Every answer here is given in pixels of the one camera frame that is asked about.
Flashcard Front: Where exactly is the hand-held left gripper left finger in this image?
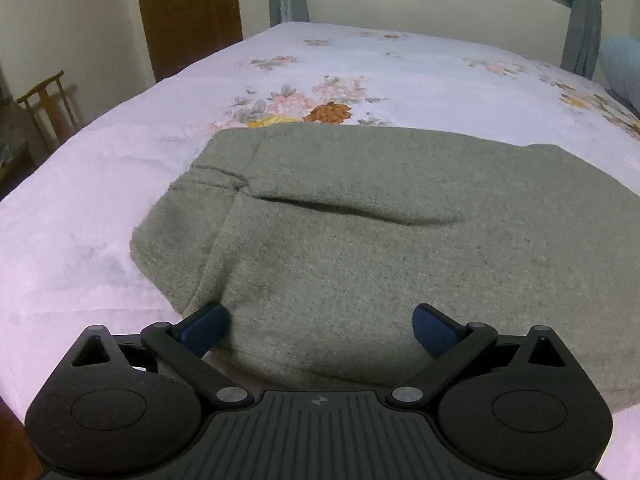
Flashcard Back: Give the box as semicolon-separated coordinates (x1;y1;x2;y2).
70;303;254;410

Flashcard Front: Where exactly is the grey-green knitted sweater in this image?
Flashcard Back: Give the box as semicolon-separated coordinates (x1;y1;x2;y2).
129;123;640;415

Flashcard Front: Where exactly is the bed with floral sheet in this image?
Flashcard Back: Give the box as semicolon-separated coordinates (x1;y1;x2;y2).
0;21;640;480

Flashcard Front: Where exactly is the wooden chair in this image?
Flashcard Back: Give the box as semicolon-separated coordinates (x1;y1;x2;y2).
16;70;81;142

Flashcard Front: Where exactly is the brown wooden door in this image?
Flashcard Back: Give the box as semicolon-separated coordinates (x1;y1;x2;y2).
134;0;244;84

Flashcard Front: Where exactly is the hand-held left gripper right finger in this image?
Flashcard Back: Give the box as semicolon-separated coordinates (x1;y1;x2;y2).
386;303;572;409

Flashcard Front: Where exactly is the light blue pillow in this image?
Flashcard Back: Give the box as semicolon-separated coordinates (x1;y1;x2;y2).
599;36;640;111

